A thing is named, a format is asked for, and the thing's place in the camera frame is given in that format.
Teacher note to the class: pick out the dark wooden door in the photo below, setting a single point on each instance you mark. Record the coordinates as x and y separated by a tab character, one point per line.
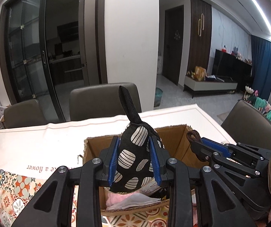
173	47

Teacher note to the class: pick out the teal waste basket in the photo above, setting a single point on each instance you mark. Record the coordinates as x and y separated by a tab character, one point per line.
158	97

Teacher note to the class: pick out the teal clothes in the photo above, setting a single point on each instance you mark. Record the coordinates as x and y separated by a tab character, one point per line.
260	104

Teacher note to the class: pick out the slatted wooden wall panel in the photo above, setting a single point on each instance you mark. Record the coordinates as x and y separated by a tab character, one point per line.
194	52

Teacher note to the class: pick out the white tv cabinet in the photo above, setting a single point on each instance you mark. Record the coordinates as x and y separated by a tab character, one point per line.
206	86

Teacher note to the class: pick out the grey dining chair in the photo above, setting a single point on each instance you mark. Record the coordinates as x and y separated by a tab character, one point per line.
97	101
24	113
246	120

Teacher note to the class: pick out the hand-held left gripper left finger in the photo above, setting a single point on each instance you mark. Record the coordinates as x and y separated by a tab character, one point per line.
113	160

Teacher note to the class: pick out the silver refrigerator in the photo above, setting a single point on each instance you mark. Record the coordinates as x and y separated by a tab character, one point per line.
87	40

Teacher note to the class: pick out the blue curtain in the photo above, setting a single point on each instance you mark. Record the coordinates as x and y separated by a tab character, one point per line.
263	63

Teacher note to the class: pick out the brown cardboard box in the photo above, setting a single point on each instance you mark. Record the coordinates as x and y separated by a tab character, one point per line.
175	141

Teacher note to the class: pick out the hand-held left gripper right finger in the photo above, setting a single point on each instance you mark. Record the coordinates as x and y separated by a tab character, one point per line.
155	163

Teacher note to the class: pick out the black sliding glass door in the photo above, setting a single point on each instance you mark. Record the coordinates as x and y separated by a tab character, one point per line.
26	52

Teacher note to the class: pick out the white cloth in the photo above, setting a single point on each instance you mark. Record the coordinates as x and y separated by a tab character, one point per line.
135	202

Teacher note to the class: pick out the yellow snack packets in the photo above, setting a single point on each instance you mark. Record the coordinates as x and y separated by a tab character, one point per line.
200	72

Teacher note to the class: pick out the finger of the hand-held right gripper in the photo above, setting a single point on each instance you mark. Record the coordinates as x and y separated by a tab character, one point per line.
232	165
215	144

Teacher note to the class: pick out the printed tablecloth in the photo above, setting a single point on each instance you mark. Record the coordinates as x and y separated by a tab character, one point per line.
43	141

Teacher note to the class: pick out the black pouch with white ovals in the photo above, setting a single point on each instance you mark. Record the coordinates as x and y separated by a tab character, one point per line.
133	151

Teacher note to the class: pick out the black television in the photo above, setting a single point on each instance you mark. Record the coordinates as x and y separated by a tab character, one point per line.
232	63

